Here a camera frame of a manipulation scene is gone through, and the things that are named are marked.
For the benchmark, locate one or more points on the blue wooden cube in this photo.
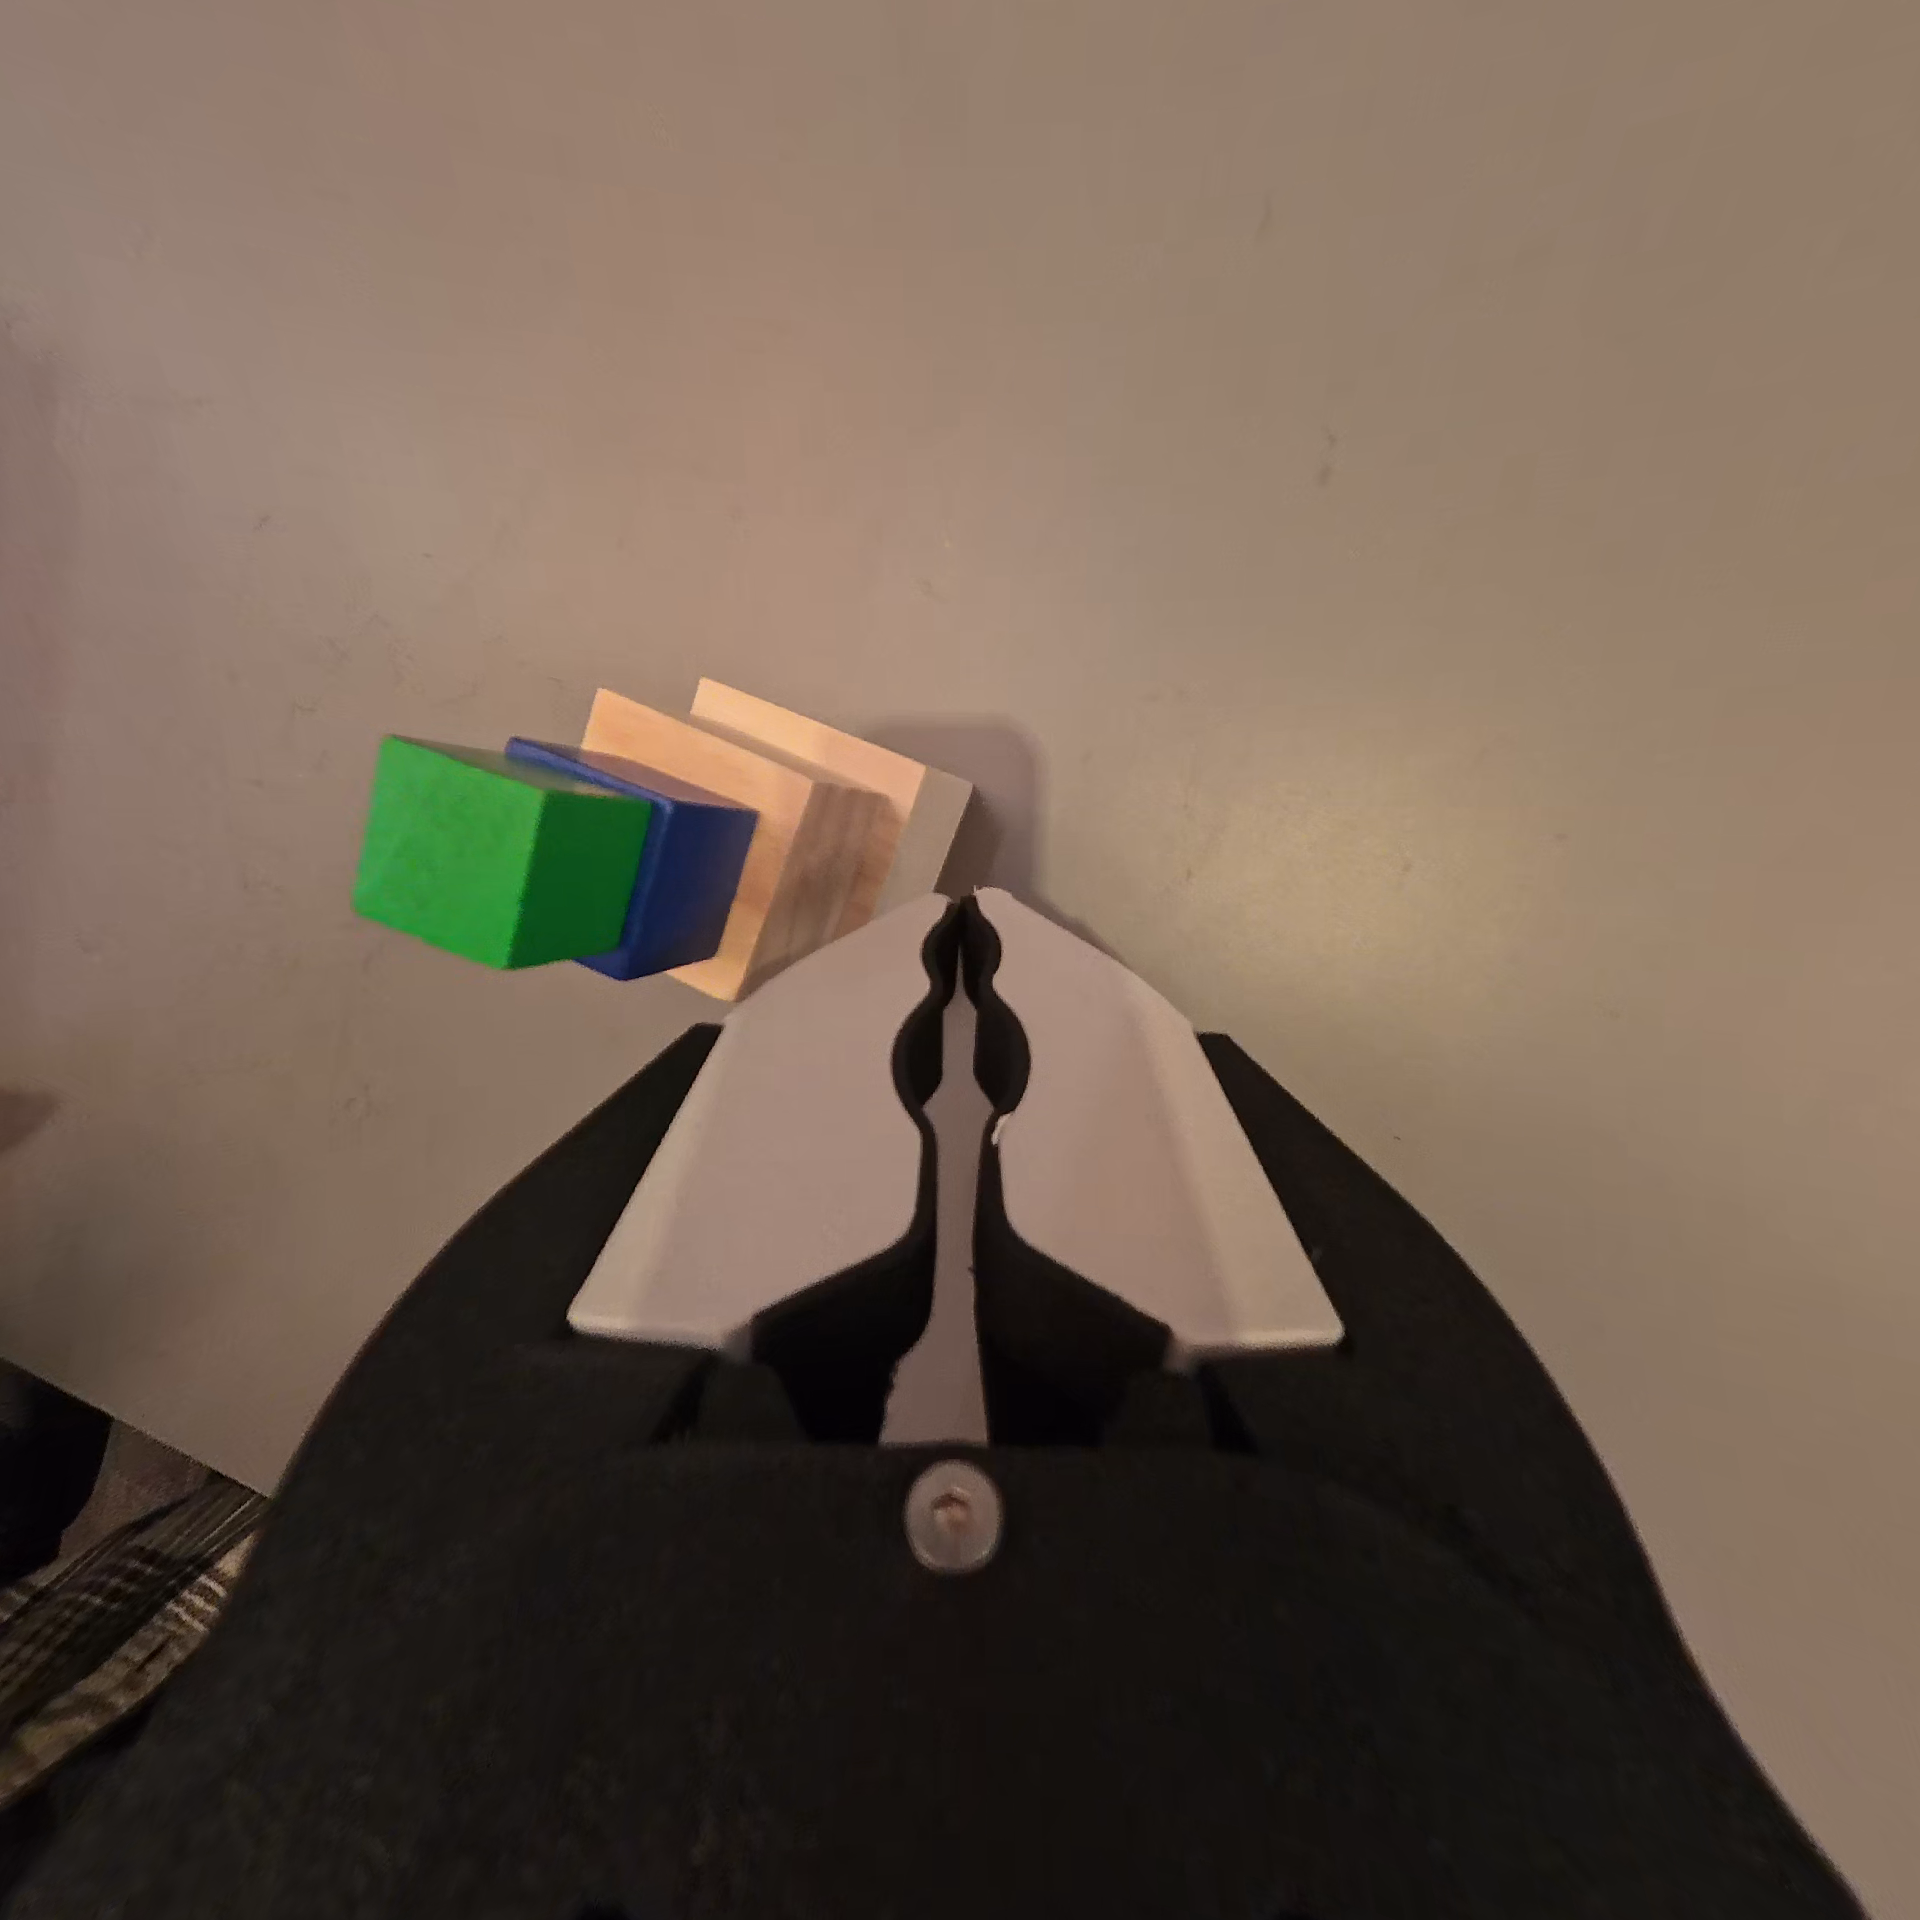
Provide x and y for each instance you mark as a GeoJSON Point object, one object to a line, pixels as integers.
{"type": "Point", "coordinates": [699, 884]}

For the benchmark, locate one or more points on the small natural wooden cube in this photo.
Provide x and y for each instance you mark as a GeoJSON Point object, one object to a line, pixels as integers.
{"type": "Point", "coordinates": [809, 884]}

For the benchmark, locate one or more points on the green wooden cube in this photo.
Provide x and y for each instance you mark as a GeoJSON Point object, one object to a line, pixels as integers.
{"type": "Point", "coordinates": [480, 856]}

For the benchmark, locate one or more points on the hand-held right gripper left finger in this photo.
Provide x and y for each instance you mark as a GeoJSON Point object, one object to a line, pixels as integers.
{"type": "Point", "coordinates": [765, 1185]}

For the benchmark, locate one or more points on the person's plaid shirt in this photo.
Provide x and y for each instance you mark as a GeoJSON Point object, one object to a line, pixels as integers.
{"type": "Point", "coordinates": [135, 1605]}

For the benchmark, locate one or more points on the large natural wooden cube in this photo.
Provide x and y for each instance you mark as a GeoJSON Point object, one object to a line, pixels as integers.
{"type": "Point", "coordinates": [839, 749]}

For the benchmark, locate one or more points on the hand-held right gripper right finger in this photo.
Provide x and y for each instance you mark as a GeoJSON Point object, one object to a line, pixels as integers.
{"type": "Point", "coordinates": [1155, 1200]}

